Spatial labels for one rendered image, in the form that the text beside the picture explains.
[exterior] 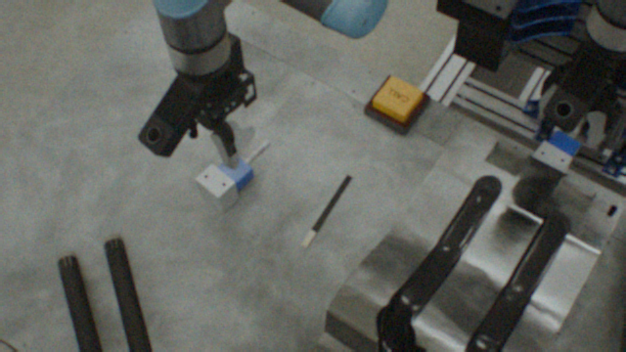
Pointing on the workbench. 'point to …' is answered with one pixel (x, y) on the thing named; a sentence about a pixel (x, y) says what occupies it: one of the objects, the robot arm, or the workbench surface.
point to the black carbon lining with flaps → (454, 249)
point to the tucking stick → (326, 211)
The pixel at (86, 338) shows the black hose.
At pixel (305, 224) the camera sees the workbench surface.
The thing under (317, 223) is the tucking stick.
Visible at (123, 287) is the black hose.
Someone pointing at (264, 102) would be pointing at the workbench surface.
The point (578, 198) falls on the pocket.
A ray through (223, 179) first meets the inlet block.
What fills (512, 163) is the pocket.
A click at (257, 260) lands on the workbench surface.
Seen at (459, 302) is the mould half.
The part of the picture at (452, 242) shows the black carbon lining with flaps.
